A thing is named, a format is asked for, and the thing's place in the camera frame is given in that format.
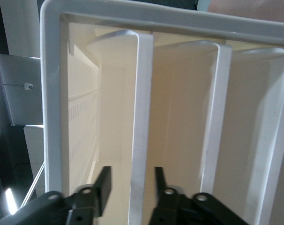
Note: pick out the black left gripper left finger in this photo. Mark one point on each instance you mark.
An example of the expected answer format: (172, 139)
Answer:
(103, 187)

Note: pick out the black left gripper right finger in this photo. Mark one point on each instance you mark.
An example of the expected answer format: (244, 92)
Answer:
(166, 206)

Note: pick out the white drawer cabinet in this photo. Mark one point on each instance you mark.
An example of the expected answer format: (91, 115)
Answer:
(50, 93)

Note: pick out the ceiling light strip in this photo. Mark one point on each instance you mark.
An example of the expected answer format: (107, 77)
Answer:
(10, 201)

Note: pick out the white security camera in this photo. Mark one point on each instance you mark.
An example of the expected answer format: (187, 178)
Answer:
(28, 86)

